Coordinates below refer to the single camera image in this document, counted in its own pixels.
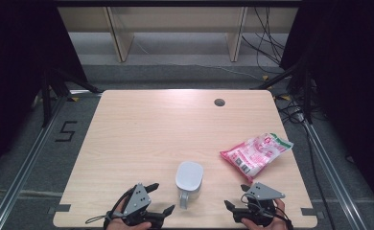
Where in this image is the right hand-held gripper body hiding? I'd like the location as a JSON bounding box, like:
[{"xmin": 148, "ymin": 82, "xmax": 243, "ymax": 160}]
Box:
[{"xmin": 233, "ymin": 181, "xmax": 286, "ymax": 228}]

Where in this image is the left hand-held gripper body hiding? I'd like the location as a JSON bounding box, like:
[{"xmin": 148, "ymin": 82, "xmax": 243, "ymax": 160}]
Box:
[{"xmin": 121, "ymin": 182, "xmax": 166, "ymax": 230}]

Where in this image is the pink snack bag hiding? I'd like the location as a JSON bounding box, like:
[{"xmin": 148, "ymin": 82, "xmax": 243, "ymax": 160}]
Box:
[{"xmin": 220, "ymin": 132, "xmax": 294, "ymax": 184}]

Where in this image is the person's left hand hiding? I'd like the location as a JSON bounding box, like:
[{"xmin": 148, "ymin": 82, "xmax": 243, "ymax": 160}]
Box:
[{"xmin": 106, "ymin": 188, "xmax": 152, "ymax": 230}]

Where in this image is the person's right hand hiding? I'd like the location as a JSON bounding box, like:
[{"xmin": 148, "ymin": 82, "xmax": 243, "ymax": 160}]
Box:
[{"xmin": 241, "ymin": 197, "xmax": 289, "ymax": 230}]

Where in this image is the dark tape table marker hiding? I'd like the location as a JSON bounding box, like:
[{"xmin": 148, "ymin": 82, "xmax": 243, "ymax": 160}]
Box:
[
  {"xmin": 47, "ymin": 203, "xmax": 72, "ymax": 215},
  {"xmin": 300, "ymin": 207, "xmax": 325, "ymax": 220}
]

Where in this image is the black metal stand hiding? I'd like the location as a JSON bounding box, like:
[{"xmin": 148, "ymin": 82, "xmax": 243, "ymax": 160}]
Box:
[
  {"xmin": 251, "ymin": 59, "xmax": 315, "ymax": 125},
  {"xmin": 40, "ymin": 66, "xmax": 102, "ymax": 128}
]

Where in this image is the beige wooden shelf unit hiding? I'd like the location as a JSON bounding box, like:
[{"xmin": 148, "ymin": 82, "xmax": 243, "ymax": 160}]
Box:
[{"xmin": 57, "ymin": 6, "xmax": 300, "ymax": 63}]

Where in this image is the black curtain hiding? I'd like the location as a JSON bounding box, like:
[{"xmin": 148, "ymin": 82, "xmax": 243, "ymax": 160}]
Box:
[
  {"xmin": 280, "ymin": 0, "xmax": 374, "ymax": 207},
  {"xmin": 0, "ymin": 0, "xmax": 89, "ymax": 180}
]

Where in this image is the thin black strap loop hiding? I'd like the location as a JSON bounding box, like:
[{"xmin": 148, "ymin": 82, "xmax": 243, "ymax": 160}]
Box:
[{"xmin": 84, "ymin": 214, "xmax": 111, "ymax": 225}]

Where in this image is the aluminium floor rail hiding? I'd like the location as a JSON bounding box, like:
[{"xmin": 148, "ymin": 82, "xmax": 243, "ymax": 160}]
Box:
[
  {"xmin": 303, "ymin": 121, "xmax": 368, "ymax": 230},
  {"xmin": 0, "ymin": 89, "xmax": 104, "ymax": 230}
]

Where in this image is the tangle of black floor cables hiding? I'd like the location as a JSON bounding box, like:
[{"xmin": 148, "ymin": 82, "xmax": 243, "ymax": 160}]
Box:
[{"xmin": 275, "ymin": 92, "xmax": 308, "ymax": 127}]

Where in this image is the bundle of black hanging cables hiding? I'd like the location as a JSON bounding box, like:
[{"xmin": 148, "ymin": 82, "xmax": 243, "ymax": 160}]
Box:
[{"xmin": 241, "ymin": 7, "xmax": 288, "ymax": 75}]

